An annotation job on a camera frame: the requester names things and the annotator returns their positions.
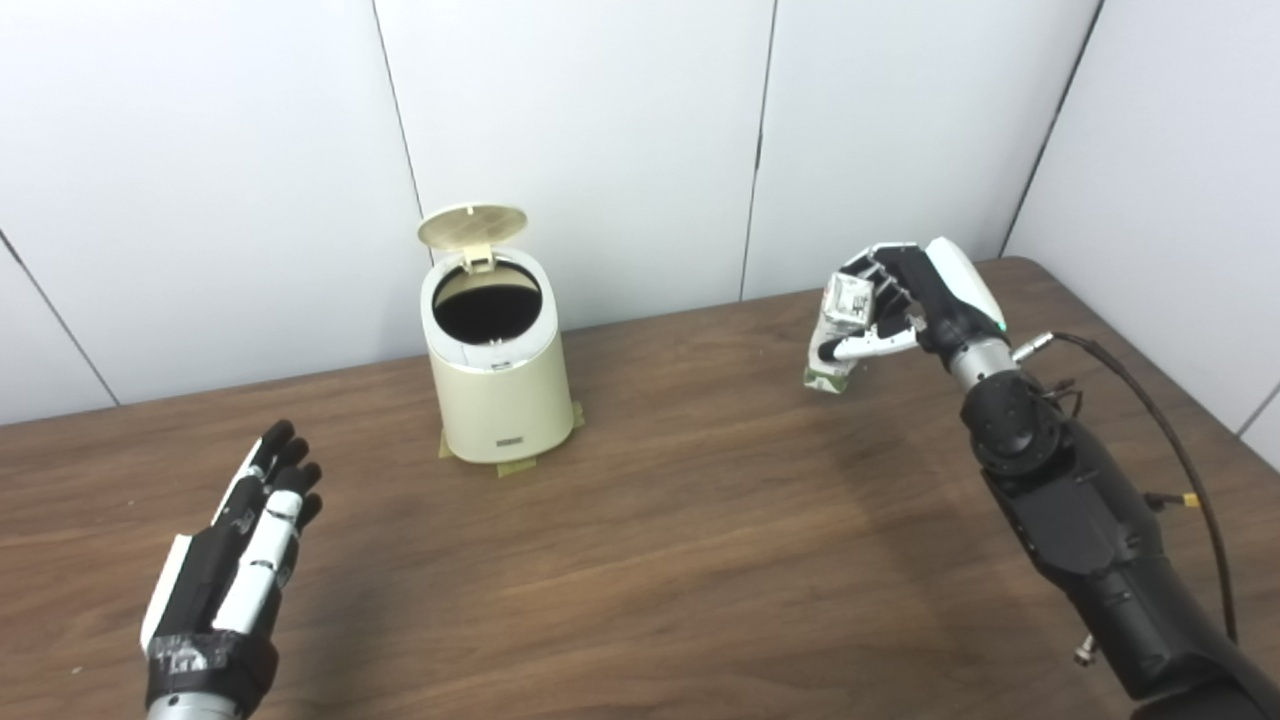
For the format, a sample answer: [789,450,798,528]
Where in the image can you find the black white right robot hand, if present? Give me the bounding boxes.
[818,238,1009,363]

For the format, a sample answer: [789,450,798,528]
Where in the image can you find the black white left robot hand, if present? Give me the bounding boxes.
[140,420,324,716]

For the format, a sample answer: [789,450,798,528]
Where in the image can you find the white green milk carton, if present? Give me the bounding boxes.
[803,272,886,396]

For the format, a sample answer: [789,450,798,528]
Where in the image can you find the cream-colored bin body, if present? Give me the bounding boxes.
[420,250,575,464]

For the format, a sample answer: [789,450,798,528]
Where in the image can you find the cream round bin lid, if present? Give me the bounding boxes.
[417,204,529,273]

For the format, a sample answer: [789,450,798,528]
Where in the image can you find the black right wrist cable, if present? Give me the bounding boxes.
[1012,332,1239,643]

